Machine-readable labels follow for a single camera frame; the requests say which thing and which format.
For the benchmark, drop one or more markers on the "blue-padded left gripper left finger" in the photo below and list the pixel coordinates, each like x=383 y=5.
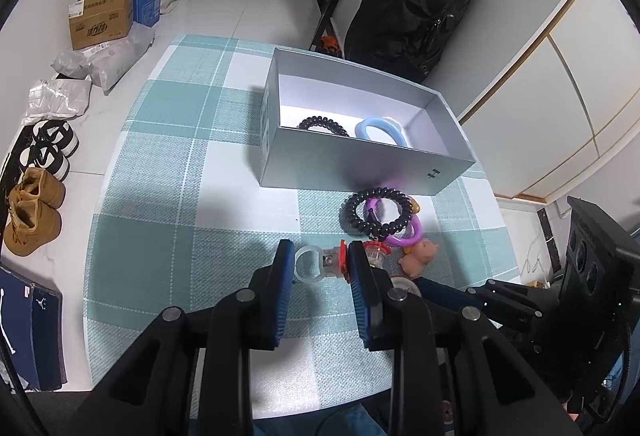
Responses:
x=273 y=286

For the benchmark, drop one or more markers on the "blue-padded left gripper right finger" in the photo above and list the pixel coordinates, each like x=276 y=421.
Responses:
x=377 y=320

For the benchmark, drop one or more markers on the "white round pin badge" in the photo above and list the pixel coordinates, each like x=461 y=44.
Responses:
x=402 y=283

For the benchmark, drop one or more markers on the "pink pig figurine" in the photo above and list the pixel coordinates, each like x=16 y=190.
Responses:
x=417 y=258

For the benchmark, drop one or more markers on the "teal plaid tablecloth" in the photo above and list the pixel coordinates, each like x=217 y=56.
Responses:
x=182 y=219

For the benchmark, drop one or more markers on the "grey cardboard box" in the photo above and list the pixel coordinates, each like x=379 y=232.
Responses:
x=330 y=124

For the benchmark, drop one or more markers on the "navy Jordan shoe box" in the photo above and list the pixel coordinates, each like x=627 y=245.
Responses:
x=31 y=325

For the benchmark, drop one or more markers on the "tan suede boots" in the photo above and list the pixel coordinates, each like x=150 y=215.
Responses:
x=33 y=210

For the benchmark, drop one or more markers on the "black backpack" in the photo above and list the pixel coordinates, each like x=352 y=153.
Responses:
x=405 y=38

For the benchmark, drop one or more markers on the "black and white slippers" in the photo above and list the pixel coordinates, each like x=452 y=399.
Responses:
x=47 y=144

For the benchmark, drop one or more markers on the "grey plastic mailer bag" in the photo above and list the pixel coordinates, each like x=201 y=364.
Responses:
x=105 y=63

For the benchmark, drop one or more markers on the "clear plastic package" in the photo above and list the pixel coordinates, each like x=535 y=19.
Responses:
x=57 y=98

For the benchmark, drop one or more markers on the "brown cardboard box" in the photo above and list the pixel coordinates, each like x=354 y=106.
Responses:
x=96 y=21

